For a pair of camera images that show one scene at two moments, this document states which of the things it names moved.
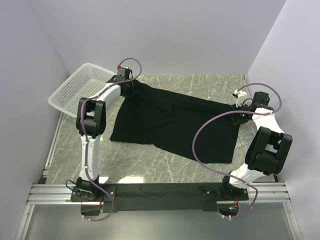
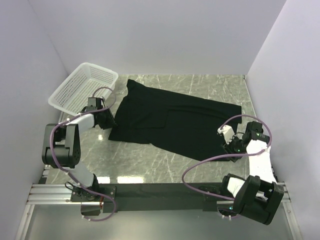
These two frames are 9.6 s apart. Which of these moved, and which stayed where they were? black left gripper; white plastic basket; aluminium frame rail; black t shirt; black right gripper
Moved: black left gripper; black right gripper
Stayed: black t shirt; white plastic basket; aluminium frame rail
